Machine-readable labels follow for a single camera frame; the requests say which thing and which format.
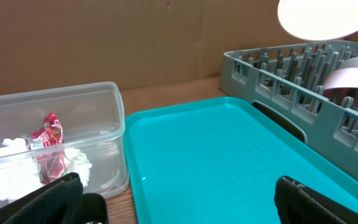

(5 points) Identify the large white plate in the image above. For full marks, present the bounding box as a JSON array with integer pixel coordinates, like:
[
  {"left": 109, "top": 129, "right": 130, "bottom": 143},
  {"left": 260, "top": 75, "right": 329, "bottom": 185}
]
[{"left": 277, "top": 0, "right": 358, "bottom": 41}]

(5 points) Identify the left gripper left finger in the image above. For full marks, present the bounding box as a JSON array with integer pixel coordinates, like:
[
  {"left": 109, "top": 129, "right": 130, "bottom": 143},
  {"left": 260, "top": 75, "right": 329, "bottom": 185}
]
[{"left": 0, "top": 172, "right": 83, "bottom": 224}]

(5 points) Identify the grey dishwasher rack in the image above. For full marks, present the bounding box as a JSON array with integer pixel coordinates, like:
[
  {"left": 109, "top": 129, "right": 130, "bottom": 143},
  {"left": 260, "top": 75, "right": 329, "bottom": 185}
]
[{"left": 219, "top": 40, "right": 358, "bottom": 180}]

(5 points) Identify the teal serving tray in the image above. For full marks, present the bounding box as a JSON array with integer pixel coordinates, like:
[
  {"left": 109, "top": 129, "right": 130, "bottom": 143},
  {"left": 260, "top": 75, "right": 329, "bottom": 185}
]
[{"left": 124, "top": 97, "right": 358, "bottom": 224}]

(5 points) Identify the clear plastic bin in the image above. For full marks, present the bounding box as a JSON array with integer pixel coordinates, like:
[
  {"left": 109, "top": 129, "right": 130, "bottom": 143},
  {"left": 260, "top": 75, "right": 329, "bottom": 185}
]
[{"left": 0, "top": 82, "right": 129, "bottom": 208}]

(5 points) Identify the white napkin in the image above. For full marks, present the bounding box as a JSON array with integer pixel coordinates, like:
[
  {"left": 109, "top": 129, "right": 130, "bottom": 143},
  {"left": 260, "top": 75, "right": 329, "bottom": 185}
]
[{"left": 0, "top": 148, "right": 92, "bottom": 201}]

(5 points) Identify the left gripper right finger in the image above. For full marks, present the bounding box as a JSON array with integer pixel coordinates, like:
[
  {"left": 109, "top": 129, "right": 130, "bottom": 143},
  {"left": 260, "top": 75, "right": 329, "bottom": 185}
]
[{"left": 274, "top": 176, "right": 358, "bottom": 224}]

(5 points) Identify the red snack wrapper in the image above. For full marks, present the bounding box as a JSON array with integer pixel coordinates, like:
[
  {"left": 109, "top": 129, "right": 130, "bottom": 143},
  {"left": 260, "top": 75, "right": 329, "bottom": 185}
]
[{"left": 29, "top": 113, "right": 66, "bottom": 185}]

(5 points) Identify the black tray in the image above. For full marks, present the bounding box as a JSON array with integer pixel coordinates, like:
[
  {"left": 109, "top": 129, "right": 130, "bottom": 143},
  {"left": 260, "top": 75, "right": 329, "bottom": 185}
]
[{"left": 80, "top": 193, "right": 109, "bottom": 224}]

